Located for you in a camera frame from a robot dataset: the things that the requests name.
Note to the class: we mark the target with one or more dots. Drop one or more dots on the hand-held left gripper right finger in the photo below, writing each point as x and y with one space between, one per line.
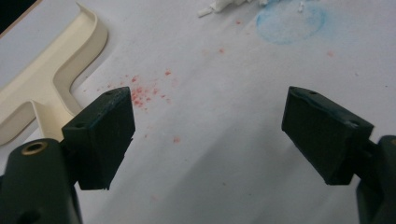
323 137

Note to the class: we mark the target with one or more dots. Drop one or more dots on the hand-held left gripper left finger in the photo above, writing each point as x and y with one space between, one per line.
102 140

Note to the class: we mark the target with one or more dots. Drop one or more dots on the cream plastic dustpan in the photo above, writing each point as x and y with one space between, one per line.
40 90

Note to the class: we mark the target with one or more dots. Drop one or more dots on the scattered red crumbs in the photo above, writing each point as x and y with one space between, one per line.
138 93

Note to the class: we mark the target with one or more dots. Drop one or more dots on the white table cover board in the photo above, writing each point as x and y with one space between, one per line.
218 140

